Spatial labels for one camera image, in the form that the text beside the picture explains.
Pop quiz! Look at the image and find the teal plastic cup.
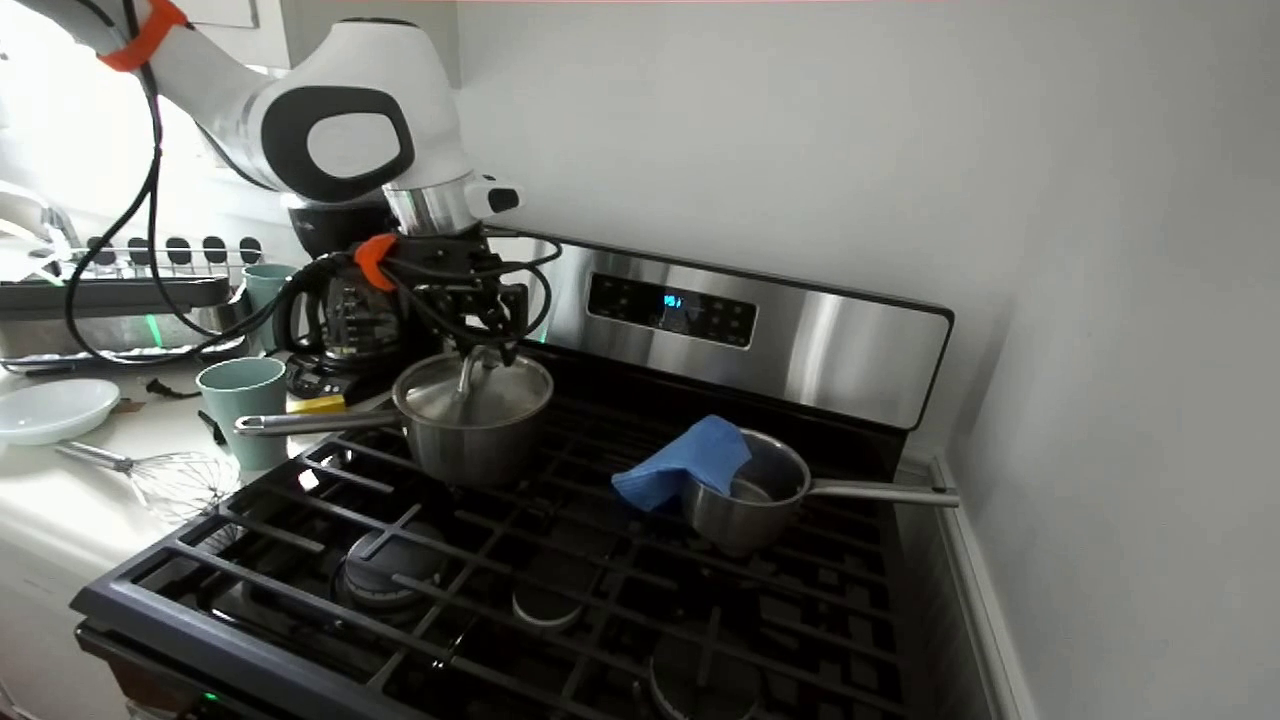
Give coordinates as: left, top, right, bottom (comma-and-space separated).
241, 260, 300, 323
194, 353, 293, 479

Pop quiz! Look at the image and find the metal wire whisk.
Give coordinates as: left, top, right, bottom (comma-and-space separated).
54, 436, 234, 520

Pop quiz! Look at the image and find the small silver saucepan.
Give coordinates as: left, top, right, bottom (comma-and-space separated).
684, 425, 964, 559

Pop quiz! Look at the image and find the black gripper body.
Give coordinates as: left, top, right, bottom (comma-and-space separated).
383, 223, 521, 334

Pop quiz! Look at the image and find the black gas stove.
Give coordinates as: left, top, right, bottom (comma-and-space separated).
68, 216, 961, 720

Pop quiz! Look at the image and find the black coffee maker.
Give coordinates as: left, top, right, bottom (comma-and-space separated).
280, 197, 452, 402

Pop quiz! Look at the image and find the stainless countertop appliance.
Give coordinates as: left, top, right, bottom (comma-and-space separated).
0, 231, 272, 381

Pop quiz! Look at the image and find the yellow block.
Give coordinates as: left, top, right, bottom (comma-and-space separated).
283, 387, 351, 418

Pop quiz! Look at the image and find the white plate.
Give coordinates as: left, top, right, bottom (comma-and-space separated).
0, 374, 127, 453

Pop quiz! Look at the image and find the silver pot lid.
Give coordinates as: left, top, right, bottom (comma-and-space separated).
392, 349, 558, 433

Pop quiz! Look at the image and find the large silver long-handled pot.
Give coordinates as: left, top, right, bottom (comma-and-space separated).
238, 349, 558, 496

